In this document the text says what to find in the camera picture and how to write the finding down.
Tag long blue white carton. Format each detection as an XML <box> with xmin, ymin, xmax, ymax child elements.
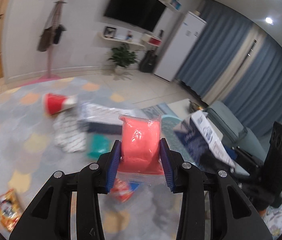
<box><xmin>77</xmin><ymin>102</ymin><xmax>138</xmax><ymax>134</ymax></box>

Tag teal sponge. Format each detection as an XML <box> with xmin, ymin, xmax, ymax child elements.
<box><xmin>87</xmin><ymin>134</ymin><xmax>110</xmax><ymax>159</ymax></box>

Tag small blue shelf box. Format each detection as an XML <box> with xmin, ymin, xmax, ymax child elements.
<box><xmin>169</xmin><ymin>0</ymin><xmax>182</xmax><ymax>11</ymax></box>

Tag brown hanging tote bag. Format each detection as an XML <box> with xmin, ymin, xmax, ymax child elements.
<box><xmin>37</xmin><ymin>5</ymin><xmax>57</xmax><ymax>52</ymax></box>

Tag white standing air conditioner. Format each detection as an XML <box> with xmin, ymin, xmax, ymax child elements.
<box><xmin>154</xmin><ymin>12</ymin><xmax>206</xmax><ymax>81</ymax></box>

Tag potted green plant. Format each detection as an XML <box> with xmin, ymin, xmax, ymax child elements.
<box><xmin>108</xmin><ymin>43</ymin><xmax>138</xmax><ymax>75</ymax></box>

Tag white lower wall shelf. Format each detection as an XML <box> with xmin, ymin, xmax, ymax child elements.
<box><xmin>98</xmin><ymin>32</ymin><xmax>145</xmax><ymax>49</ymax></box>

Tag teal sofa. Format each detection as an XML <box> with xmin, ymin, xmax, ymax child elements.
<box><xmin>204</xmin><ymin>101</ymin><xmax>267</xmax><ymax>176</ymax></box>

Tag red blue snack packet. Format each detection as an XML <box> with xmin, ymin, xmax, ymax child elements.
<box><xmin>110</xmin><ymin>178</ymin><xmax>140</xmax><ymax>203</ymax></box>

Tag blue patterned rug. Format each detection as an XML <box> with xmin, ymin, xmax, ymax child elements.
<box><xmin>141</xmin><ymin>103</ymin><xmax>176</xmax><ymax>119</ymax></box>

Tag orange snack bag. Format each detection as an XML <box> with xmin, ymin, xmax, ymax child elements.
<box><xmin>0</xmin><ymin>189</ymin><xmax>23</xmax><ymax>232</ymax></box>

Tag small blue white box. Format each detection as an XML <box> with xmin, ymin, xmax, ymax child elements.
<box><xmin>172</xmin><ymin>109</ymin><xmax>236</xmax><ymax>172</ymax></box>

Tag pink coat rack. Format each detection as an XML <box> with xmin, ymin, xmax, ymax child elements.
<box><xmin>26</xmin><ymin>0</ymin><xmax>67</xmax><ymax>85</ymax></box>

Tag black acoustic guitar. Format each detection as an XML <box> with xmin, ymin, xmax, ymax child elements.
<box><xmin>139</xmin><ymin>50</ymin><xmax>157</xmax><ymax>73</ymax></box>

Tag black hanging bag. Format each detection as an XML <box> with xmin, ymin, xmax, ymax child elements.
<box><xmin>53</xmin><ymin>24</ymin><xmax>66</xmax><ymax>44</ymax></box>

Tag black wall television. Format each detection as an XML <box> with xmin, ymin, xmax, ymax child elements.
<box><xmin>104</xmin><ymin>0</ymin><xmax>166</xmax><ymax>32</ymax></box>

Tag dark bowl with items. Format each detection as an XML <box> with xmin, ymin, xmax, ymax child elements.
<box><xmin>189</xmin><ymin>101</ymin><xmax>204</xmax><ymax>113</ymax></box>

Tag white coffee table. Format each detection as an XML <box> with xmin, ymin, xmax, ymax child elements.
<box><xmin>168</xmin><ymin>99</ymin><xmax>192</xmax><ymax>120</ymax></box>

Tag light blue plastic basket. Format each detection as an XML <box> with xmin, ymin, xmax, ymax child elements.
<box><xmin>161</xmin><ymin>114</ymin><xmax>183</xmax><ymax>152</ymax></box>

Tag blue and beige curtains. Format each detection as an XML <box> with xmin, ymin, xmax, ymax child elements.
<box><xmin>177</xmin><ymin>0</ymin><xmax>282</xmax><ymax>137</ymax></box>

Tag butterfly picture frame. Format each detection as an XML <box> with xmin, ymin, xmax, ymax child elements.
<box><xmin>103</xmin><ymin>26</ymin><xmax>117</xmax><ymax>38</ymax></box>

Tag scallop pattern tablecloth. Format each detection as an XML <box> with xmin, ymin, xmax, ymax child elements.
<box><xmin>0</xmin><ymin>77</ymin><xmax>182</xmax><ymax>239</ymax></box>

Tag pink soft packet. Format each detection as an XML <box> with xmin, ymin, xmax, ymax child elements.
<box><xmin>118</xmin><ymin>115</ymin><xmax>163</xmax><ymax>176</ymax></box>

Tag red white paper cup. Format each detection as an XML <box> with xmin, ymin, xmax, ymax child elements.
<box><xmin>42</xmin><ymin>93</ymin><xmax>78</xmax><ymax>115</ymax></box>

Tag white red wall box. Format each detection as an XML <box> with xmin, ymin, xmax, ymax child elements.
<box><xmin>141</xmin><ymin>33</ymin><xmax>162</xmax><ymax>47</ymax></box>

